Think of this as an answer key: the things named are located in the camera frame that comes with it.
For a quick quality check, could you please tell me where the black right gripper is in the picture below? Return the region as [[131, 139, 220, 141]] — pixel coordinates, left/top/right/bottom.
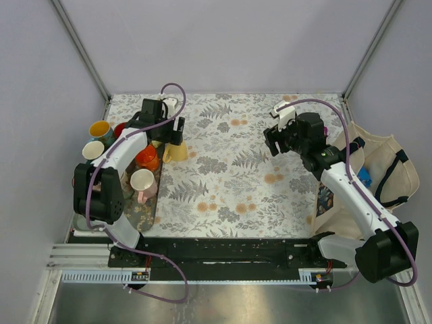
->
[[263, 115, 308, 157]]

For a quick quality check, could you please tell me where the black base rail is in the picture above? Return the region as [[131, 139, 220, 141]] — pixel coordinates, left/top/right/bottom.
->
[[107, 238, 348, 269]]

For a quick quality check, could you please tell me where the dark teal mug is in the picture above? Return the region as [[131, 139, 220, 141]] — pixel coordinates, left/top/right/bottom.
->
[[82, 140, 105, 161]]

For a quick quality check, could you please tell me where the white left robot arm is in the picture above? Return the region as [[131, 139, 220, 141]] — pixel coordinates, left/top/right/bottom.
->
[[73, 97, 185, 267]]

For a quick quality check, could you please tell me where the cream canvas tote bag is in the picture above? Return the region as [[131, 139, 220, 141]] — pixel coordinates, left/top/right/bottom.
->
[[309, 122, 419, 240]]

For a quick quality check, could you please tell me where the orange mug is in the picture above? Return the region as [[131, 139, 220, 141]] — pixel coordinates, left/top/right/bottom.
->
[[135, 144, 159, 171]]

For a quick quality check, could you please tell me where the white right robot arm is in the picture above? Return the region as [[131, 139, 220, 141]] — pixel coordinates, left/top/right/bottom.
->
[[264, 108, 419, 283]]

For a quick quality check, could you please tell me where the white cable duct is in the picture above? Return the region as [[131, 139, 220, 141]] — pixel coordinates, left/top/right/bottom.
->
[[61, 270, 151, 284]]

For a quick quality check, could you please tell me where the yellow mug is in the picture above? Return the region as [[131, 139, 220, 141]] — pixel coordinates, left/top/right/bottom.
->
[[163, 140, 188, 163]]

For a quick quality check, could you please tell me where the red mug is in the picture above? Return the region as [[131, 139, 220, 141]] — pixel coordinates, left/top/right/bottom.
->
[[113, 122, 126, 138]]

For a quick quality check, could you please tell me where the cream floral mug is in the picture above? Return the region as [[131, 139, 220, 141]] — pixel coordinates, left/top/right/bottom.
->
[[120, 171, 134, 199]]

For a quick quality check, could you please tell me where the green floral tray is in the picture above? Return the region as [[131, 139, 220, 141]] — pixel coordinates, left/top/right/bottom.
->
[[73, 132, 167, 233]]

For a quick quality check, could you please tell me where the light pink ribbed mug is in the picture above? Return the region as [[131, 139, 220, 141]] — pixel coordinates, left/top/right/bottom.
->
[[130, 169, 158, 204]]

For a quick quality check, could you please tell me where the light green faceted mug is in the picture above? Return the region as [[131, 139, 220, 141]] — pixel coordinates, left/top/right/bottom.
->
[[151, 140, 163, 149]]

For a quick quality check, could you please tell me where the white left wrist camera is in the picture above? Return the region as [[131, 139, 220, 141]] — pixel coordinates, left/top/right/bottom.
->
[[162, 97, 178, 114]]

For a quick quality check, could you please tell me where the blue floral mug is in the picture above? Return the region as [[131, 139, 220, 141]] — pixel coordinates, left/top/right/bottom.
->
[[88, 120, 115, 146]]

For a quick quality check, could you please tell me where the blue packet inside bag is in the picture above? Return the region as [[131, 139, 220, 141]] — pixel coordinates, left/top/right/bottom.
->
[[357, 167, 372, 188]]

